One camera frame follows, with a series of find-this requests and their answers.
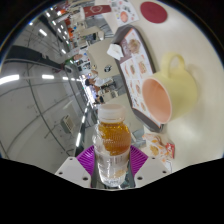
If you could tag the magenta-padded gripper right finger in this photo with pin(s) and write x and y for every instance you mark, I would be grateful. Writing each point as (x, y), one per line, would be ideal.
(150, 170)

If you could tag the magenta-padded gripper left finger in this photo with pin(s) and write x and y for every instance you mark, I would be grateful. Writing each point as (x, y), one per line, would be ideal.
(71, 170)

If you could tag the clear white-capped drink bottle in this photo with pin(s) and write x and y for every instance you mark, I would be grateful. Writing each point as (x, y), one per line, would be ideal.
(111, 143)

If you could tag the clear snack wrapper bag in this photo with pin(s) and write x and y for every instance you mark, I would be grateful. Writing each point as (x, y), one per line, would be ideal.
(155, 148)

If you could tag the small red sauce packet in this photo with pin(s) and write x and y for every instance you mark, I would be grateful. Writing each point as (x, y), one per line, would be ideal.
(170, 150)

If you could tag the ceiling air conditioner unit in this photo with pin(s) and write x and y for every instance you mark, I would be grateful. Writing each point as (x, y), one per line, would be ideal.
(68, 125)

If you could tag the yellow mug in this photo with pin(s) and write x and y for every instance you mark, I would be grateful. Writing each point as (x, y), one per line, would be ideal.
(183, 90)

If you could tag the person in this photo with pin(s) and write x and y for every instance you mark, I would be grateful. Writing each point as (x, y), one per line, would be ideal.
(98, 81)

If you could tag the printed paper tray liner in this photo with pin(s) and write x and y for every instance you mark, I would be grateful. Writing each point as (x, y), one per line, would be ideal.
(136, 66)

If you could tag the group of ceiling lights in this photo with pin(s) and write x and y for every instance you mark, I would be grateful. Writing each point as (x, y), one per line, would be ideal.
(9, 79)

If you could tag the group of beige chairs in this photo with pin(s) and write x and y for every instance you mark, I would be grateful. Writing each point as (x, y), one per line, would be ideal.
(100, 53)

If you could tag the crumpled white napkin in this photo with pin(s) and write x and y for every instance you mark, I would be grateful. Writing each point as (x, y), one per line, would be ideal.
(115, 52)

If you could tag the colourful sticker leaflet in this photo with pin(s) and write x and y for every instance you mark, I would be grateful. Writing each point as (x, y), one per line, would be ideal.
(124, 12)

